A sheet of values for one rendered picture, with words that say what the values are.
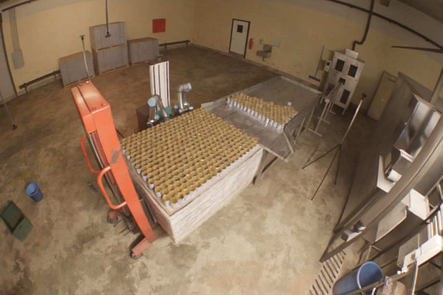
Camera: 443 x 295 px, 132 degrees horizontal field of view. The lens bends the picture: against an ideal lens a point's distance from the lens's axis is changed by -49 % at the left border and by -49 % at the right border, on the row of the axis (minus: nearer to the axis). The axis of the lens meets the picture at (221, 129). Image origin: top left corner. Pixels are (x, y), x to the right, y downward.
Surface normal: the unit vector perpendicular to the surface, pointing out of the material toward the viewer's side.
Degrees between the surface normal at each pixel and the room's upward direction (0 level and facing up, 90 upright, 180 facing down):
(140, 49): 91
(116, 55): 91
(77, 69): 89
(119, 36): 92
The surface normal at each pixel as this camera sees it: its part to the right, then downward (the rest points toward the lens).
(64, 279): 0.10, -0.80
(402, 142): -0.67, 0.38
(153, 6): 0.73, 0.45
